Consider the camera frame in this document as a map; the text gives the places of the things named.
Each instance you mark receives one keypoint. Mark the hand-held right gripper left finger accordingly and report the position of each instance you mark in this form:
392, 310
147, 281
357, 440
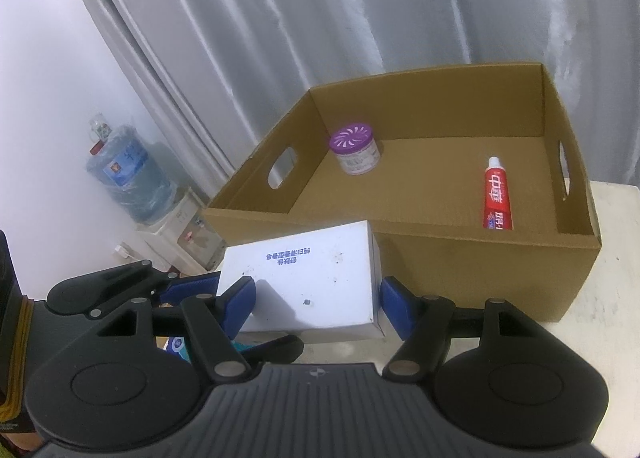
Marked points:
241, 305

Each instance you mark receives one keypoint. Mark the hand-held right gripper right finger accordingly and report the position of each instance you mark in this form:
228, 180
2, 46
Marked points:
396, 308

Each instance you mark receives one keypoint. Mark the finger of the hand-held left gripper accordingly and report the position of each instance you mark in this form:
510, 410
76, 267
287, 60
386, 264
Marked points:
192, 285
280, 349

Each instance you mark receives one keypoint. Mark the brown cardboard box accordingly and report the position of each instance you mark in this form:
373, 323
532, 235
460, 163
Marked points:
450, 278

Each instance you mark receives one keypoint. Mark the white carton box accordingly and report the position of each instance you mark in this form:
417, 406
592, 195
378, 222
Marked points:
310, 268

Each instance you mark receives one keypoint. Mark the purple lid air freshener jar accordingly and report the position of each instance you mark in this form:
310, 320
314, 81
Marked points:
352, 148

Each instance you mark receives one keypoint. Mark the white water dispenser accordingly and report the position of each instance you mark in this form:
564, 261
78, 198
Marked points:
170, 243

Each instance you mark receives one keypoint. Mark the blue water bottle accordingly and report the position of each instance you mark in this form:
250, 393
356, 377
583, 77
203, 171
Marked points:
130, 173

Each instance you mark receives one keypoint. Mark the red toothpaste tube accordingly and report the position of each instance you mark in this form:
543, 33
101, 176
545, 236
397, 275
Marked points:
497, 198

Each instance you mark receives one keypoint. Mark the grey curtain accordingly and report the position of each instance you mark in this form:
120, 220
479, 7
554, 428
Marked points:
300, 13

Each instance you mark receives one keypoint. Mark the white wall socket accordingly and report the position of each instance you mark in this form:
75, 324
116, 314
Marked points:
124, 251

